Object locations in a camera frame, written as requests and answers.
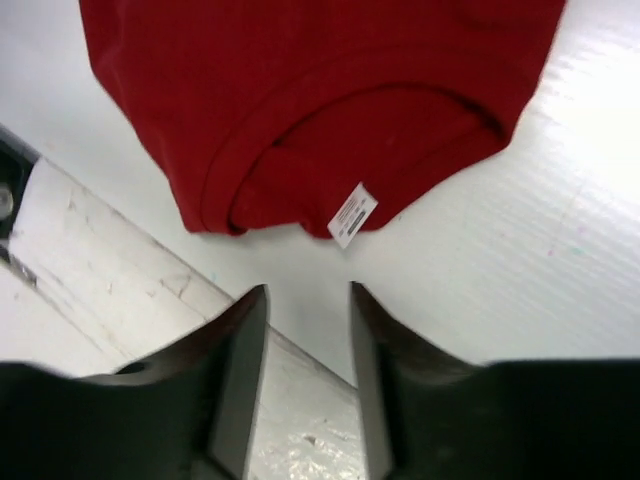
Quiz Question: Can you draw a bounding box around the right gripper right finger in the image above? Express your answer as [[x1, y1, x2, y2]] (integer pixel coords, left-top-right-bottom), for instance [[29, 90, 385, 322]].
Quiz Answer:
[[350, 282, 639, 479]]

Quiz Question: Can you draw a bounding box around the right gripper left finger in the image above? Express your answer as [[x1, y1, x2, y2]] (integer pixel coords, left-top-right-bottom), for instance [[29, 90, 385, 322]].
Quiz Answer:
[[1, 285, 268, 479]]

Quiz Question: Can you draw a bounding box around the red t shirt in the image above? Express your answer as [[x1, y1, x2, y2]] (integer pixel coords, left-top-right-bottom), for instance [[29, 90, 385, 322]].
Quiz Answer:
[[79, 1, 565, 238]]

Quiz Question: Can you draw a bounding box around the white garment label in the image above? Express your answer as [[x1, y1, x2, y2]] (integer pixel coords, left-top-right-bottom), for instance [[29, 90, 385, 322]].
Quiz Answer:
[[327, 183, 378, 249]]

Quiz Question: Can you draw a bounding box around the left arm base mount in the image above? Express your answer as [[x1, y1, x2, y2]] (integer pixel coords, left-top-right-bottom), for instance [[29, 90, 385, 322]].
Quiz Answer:
[[0, 126, 41, 263]]

